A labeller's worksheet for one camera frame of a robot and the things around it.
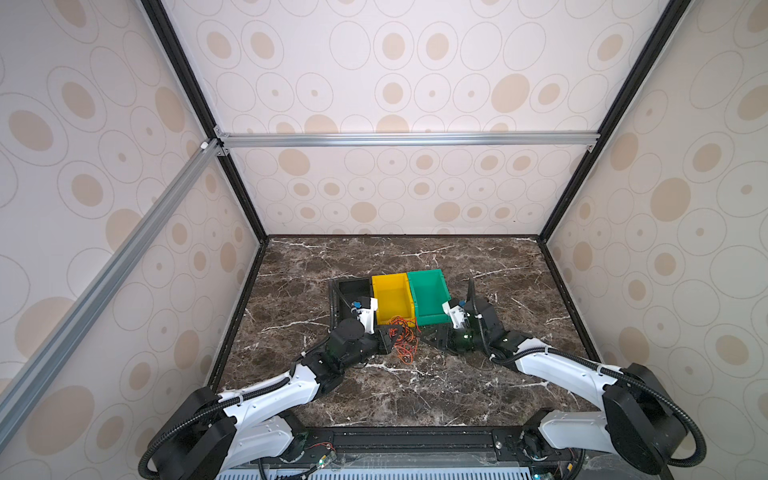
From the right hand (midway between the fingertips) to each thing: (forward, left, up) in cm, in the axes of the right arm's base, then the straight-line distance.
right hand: (426, 340), depth 82 cm
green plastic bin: (+21, -4, -7) cm, 22 cm away
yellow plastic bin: (+18, +9, -6) cm, 21 cm away
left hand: (0, +5, +7) cm, 9 cm away
